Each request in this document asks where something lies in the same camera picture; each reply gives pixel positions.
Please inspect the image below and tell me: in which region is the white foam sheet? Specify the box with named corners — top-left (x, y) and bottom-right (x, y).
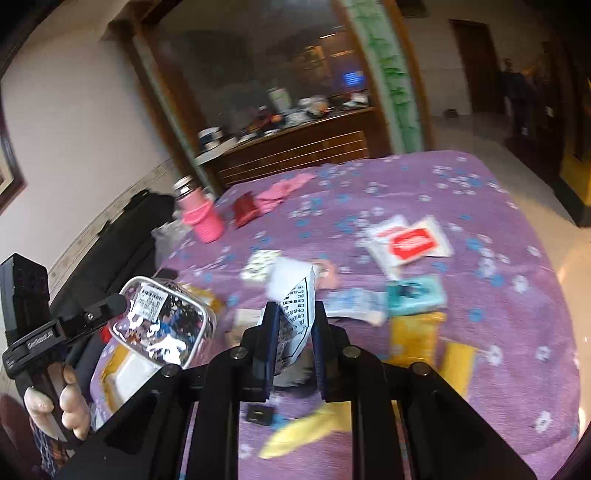
top-left (266, 257), bottom-right (317, 375)

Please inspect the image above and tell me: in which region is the white and blue wipes packet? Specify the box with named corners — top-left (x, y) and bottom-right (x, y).
top-left (322, 288), bottom-right (387, 327)

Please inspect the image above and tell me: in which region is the clear pink-trimmed cosmetic pouch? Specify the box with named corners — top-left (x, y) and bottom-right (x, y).
top-left (108, 276), bottom-right (223, 369)

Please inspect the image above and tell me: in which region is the teal cartoon tissue pack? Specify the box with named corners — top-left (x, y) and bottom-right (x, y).
top-left (387, 275), bottom-right (448, 317)

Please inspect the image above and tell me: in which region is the white packet with red text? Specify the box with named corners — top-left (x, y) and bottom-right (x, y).
top-left (363, 215), bottom-right (409, 281)

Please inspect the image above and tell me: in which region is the white packet with red label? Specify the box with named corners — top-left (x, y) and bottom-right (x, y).
top-left (386, 215), bottom-right (454, 267)

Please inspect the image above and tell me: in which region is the bare left hand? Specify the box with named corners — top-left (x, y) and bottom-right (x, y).
top-left (23, 363), bottom-right (91, 441)

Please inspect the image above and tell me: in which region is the lemon print tissue pack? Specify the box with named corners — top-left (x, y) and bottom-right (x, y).
top-left (240, 249), bottom-right (281, 283)

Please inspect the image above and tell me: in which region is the yellow storage box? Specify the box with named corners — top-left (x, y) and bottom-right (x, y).
top-left (98, 280), bottom-right (477, 460)

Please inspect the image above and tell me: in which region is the black sofa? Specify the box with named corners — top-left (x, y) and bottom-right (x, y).
top-left (48, 189), bottom-right (180, 370)

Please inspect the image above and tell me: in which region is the red satin pouch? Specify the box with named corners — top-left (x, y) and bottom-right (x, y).
top-left (232, 192), bottom-right (261, 229)

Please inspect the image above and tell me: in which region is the pink knitted bottle sleeve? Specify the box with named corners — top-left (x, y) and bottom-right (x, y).
top-left (173, 176), bottom-right (224, 244)

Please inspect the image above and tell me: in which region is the pink cloth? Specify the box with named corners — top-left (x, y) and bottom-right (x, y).
top-left (254, 173), bottom-right (315, 214)

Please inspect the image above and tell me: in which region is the purple floral tablecloth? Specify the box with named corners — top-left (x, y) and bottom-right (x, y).
top-left (89, 149), bottom-right (582, 480)

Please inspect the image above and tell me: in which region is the wooden sideboard cabinet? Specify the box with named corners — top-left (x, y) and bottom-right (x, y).
top-left (204, 107), bottom-right (391, 192)

